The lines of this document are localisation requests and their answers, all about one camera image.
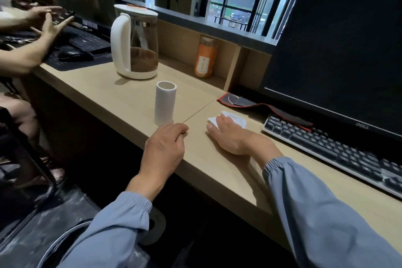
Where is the person's left hand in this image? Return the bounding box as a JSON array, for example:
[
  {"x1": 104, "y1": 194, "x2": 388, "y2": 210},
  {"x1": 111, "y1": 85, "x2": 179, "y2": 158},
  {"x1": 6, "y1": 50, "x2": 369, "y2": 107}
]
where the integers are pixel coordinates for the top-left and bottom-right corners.
[{"x1": 138, "y1": 123, "x2": 189, "y2": 183}]

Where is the person's right hand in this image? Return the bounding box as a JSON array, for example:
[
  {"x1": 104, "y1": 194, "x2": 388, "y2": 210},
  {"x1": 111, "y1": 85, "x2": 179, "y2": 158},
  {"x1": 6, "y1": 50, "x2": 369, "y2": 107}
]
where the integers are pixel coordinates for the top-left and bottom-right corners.
[{"x1": 206, "y1": 113, "x2": 277, "y2": 162}]

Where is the white paper tissue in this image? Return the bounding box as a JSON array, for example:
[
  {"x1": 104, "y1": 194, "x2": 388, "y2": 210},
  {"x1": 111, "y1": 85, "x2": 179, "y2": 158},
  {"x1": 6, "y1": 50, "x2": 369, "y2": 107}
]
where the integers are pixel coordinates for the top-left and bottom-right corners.
[{"x1": 207, "y1": 110, "x2": 249, "y2": 130}]

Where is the another person's forearm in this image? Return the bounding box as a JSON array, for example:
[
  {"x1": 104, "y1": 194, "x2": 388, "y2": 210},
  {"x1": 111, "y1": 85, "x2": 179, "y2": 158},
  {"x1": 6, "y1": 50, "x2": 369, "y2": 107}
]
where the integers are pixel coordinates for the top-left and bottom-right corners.
[
  {"x1": 0, "y1": 10, "x2": 36, "y2": 32},
  {"x1": 0, "y1": 35, "x2": 54, "y2": 77}
]

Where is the person's left forearm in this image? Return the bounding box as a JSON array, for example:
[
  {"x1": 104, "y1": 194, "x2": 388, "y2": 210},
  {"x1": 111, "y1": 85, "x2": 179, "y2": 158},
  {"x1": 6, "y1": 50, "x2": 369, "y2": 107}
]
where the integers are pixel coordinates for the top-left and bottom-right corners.
[{"x1": 58, "y1": 174, "x2": 168, "y2": 268}]

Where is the person's right forearm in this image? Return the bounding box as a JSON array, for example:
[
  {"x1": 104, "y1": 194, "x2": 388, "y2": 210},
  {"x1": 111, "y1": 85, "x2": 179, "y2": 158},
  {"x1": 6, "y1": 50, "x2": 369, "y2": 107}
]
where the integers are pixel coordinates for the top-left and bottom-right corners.
[{"x1": 251, "y1": 144, "x2": 402, "y2": 268}]

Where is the white cylindrical cup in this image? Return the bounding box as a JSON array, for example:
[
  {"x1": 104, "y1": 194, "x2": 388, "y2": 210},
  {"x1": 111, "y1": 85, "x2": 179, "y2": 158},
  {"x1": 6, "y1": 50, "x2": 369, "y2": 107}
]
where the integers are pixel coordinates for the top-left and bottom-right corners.
[{"x1": 153, "y1": 81, "x2": 178, "y2": 126}]

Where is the black red-edged mouse pad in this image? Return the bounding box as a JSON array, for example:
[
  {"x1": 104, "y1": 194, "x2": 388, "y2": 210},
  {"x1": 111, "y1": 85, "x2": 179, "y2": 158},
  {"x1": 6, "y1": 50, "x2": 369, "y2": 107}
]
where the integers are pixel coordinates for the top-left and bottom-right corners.
[{"x1": 216, "y1": 91, "x2": 314, "y2": 132}]

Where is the wooden shelf divider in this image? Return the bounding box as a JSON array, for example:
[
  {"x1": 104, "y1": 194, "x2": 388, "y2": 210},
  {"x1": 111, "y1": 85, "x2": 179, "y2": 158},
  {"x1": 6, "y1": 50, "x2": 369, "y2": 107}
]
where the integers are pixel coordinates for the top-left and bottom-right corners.
[{"x1": 224, "y1": 44, "x2": 249, "y2": 93}]

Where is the orange drink bottle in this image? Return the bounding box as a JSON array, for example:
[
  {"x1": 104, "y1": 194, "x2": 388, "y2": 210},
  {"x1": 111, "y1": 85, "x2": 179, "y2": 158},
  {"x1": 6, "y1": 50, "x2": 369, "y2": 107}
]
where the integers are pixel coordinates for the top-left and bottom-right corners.
[{"x1": 194, "y1": 35, "x2": 219, "y2": 79}]

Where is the white glass electric kettle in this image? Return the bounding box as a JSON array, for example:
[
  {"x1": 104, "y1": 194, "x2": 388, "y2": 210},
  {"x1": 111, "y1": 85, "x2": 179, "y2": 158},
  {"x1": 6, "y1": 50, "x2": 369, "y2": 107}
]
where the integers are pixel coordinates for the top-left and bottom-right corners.
[{"x1": 110, "y1": 4, "x2": 159, "y2": 80}]

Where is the black desk mat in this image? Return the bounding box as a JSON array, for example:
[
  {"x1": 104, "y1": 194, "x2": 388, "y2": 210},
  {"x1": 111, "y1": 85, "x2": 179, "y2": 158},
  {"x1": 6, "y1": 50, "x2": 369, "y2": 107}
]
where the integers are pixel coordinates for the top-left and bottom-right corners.
[{"x1": 43, "y1": 45, "x2": 114, "y2": 72}]

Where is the black grey mechanical keyboard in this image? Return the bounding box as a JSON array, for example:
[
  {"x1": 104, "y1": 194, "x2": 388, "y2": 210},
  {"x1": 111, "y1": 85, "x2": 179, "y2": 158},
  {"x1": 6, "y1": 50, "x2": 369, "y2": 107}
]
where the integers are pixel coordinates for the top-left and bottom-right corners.
[{"x1": 262, "y1": 113, "x2": 402, "y2": 200}]

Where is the black computer mouse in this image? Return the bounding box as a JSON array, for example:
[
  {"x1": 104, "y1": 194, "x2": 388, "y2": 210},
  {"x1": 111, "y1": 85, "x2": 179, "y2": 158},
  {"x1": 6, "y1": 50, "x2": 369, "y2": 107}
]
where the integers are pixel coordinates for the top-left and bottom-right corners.
[{"x1": 57, "y1": 48, "x2": 95, "y2": 62}]

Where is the slim black keyboard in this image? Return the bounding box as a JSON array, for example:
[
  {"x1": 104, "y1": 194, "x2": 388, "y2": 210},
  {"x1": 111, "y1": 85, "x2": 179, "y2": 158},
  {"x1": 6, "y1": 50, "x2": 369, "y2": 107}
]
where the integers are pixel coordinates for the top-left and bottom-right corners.
[{"x1": 52, "y1": 23, "x2": 112, "y2": 53}]

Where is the large black computer monitor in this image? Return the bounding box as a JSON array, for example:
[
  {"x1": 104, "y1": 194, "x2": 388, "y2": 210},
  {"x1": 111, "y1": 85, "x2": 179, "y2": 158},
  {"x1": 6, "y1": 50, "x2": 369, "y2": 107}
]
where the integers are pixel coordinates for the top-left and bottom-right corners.
[{"x1": 258, "y1": 0, "x2": 402, "y2": 143}]

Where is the chrome chair tube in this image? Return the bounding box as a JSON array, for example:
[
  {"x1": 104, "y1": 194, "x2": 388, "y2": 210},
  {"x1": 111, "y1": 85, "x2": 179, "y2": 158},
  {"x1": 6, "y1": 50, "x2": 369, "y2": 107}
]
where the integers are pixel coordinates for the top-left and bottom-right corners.
[{"x1": 37, "y1": 218, "x2": 95, "y2": 268}]

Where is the black smartphone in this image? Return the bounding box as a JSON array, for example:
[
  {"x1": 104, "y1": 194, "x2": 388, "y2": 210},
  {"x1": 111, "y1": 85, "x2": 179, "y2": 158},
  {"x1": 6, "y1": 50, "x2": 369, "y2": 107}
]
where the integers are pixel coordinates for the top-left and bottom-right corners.
[{"x1": 50, "y1": 9, "x2": 76, "y2": 25}]

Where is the black office chair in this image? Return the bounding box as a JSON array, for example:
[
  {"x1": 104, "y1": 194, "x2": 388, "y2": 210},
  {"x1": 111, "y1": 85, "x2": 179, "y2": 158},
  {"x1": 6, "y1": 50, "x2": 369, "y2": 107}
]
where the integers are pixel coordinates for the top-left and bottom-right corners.
[{"x1": 0, "y1": 106, "x2": 58, "y2": 248}]

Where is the black window frame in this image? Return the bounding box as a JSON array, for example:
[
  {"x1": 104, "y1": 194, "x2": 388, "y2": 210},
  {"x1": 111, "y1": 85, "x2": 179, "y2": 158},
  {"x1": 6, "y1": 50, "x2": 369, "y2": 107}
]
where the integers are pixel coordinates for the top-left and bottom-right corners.
[{"x1": 116, "y1": 0, "x2": 311, "y2": 46}]

